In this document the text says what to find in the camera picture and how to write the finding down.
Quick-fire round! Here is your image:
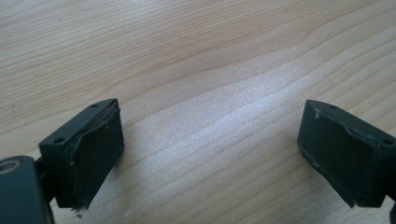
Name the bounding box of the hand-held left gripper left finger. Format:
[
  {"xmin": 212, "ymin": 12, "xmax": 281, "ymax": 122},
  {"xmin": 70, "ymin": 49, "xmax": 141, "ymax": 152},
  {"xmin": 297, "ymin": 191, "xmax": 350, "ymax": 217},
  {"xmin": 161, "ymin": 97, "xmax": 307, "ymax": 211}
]
[{"xmin": 38, "ymin": 98, "xmax": 125, "ymax": 210}]

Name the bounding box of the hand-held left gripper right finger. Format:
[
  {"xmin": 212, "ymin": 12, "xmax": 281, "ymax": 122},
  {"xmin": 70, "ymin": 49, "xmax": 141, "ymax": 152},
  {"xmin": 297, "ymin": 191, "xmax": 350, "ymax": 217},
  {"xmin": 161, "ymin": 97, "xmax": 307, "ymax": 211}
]
[{"xmin": 296, "ymin": 99, "xmax": 396, "ymax": 209}]

